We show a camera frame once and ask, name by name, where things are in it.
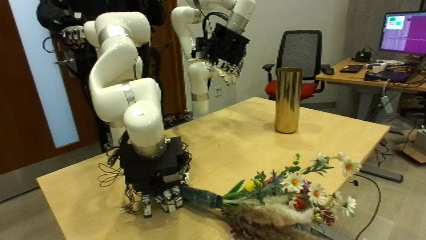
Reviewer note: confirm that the white desk device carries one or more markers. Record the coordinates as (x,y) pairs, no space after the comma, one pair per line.
(384,65)

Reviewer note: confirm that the white power strip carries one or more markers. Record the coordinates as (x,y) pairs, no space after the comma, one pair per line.
(387,105)

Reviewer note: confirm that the black mesh red seat chair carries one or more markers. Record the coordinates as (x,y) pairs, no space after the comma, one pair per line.
(300,50)

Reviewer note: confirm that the black desk phone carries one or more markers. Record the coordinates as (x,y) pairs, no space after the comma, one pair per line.
(363,56)

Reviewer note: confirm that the black keyboard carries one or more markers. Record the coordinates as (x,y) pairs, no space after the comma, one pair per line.
(352,69)

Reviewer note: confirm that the grey table foot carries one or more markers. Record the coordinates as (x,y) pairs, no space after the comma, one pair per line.
(382,173)
(338,235)

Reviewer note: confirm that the gold cylinder vase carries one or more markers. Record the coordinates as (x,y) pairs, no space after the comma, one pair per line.
(288,100)

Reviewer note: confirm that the computer monitor with purple screen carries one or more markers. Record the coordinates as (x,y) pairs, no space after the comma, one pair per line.
(407,33)

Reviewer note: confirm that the flower bouquet with green wrap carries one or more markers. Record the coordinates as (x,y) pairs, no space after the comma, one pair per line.
(275,200)

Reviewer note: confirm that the white wall socket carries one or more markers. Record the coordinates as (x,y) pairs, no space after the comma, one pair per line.
(219,92)

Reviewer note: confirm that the wooden office desk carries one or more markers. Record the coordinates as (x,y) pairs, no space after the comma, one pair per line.
(351,78)

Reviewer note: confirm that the cardboard box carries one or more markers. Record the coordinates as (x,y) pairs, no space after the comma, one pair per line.
(413,150)

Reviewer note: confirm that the black computer mouse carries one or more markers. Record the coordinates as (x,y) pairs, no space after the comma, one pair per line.
(328,71)

